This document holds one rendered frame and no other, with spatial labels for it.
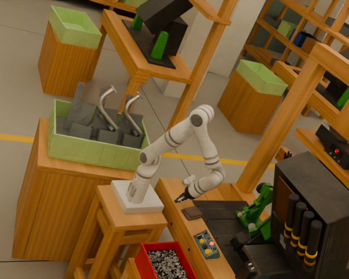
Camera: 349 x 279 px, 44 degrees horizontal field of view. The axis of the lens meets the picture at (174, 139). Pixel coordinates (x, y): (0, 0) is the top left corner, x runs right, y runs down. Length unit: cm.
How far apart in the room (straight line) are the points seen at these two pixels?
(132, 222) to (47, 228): 77
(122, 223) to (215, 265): 52
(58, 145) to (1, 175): 117
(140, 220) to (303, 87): 120
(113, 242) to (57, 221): 63
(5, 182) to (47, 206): 91
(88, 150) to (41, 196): 40
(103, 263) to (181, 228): 47
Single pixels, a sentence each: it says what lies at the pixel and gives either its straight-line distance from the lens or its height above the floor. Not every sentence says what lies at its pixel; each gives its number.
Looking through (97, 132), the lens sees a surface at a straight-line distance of 283.
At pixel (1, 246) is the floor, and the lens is 317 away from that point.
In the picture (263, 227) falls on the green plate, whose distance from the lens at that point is 225.
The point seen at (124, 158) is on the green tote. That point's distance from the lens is 270.
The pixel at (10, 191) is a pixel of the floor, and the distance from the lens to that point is 357.
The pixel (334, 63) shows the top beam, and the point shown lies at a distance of 250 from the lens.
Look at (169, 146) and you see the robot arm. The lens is 208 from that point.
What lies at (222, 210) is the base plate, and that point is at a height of 90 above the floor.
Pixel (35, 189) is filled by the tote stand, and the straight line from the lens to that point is 269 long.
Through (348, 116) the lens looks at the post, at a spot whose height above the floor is 173.
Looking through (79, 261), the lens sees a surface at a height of 29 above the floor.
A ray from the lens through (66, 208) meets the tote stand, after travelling 280.
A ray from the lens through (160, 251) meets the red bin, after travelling 219.
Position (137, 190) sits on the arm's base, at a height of 98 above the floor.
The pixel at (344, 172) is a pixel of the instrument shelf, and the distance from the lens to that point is 225.
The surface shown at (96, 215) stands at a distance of 251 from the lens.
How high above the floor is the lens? 235
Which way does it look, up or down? 28 degrees down
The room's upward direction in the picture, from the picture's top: 24 degrees clockwise
